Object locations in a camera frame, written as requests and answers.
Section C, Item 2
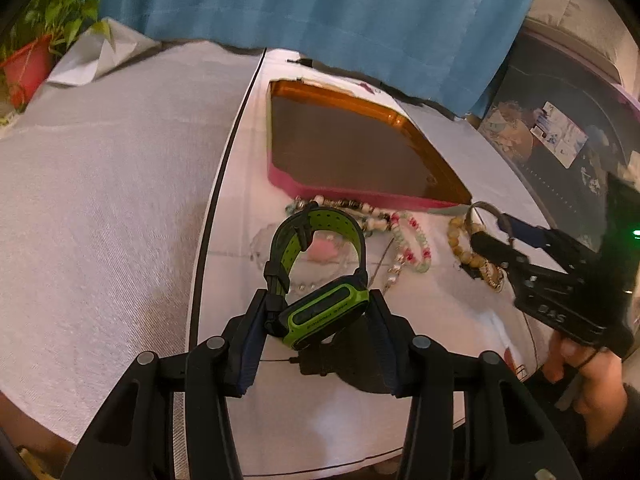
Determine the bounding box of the teal white charm necklace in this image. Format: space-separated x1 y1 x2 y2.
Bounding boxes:
284 194 402 239

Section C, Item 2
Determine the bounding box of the pink green bead bracelet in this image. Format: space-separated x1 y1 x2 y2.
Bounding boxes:
389 210 433 276

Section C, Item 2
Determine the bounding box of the metal bangle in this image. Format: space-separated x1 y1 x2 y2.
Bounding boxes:
464 200 515 244

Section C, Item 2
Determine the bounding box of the potted green plant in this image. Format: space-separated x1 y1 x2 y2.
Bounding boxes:
1 0 111 112

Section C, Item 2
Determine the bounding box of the cream bead bracelet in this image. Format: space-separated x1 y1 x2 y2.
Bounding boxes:
446 214 507 294

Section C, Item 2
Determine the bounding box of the pink tin tray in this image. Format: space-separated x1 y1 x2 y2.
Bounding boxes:
267 79 472 211

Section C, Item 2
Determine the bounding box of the dark storage bin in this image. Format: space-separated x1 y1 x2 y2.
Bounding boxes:
480 34 639 249

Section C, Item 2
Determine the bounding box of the blue curtain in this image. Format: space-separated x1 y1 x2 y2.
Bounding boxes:
99 0 533 116

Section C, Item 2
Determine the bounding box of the right hand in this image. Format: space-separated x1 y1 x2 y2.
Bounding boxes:
542 332 628 448

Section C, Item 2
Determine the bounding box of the green black smartwatch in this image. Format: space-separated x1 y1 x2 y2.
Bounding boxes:
264 202 369 351

